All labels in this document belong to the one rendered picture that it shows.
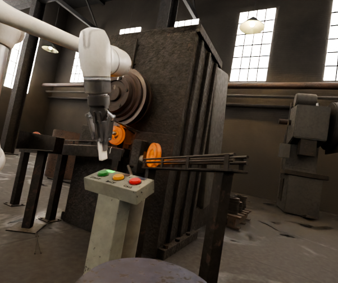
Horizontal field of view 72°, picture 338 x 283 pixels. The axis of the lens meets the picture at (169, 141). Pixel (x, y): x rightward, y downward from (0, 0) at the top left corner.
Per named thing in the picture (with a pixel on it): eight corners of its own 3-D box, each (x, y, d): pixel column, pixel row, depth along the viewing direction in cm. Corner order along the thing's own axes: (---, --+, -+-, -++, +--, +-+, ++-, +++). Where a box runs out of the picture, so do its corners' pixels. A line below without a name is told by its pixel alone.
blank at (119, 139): (126, 142, 178) (124, 141, 175) (111, 147, 184) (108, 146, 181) (123, 123, 182) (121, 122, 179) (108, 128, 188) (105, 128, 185)
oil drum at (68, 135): (63, 174, 484) (72, 132, 491) (83, 179, 456) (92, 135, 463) (36, 173, 432) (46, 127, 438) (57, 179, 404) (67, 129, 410)
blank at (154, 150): (151, 172, 144) (147, 172, 142) (149, 152, 153) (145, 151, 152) (163, 159, 134) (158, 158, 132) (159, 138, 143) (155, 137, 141)
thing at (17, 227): (12, 221, 184) (31, 132, 189) (47, 225, 187) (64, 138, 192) (-3, 229, 164) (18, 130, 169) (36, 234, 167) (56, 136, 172)
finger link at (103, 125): (104, 110, 83) (107, 110, 83) (106, 140, 86) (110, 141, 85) (96, 112, 80) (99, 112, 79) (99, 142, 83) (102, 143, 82)
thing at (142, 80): (97, 121, 198) (112, 69, 198) (141, 133, 175) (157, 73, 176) (91, 119, 192) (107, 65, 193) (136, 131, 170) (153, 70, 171)
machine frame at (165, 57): (112, 209, 271) (138, 65, 284) (198, 237, 221) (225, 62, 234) (58, 219, 207) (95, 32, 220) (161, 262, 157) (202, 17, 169)
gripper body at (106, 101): (114, 94, 82) (116, 120, 84) (97, 94, 86) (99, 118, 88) (99, 95, 75) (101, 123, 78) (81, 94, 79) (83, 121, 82)
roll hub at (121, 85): (100, 109, 184) (109, 76, 185) (127, 115, 171) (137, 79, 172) (94, 108, 179) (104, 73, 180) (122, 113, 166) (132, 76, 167)
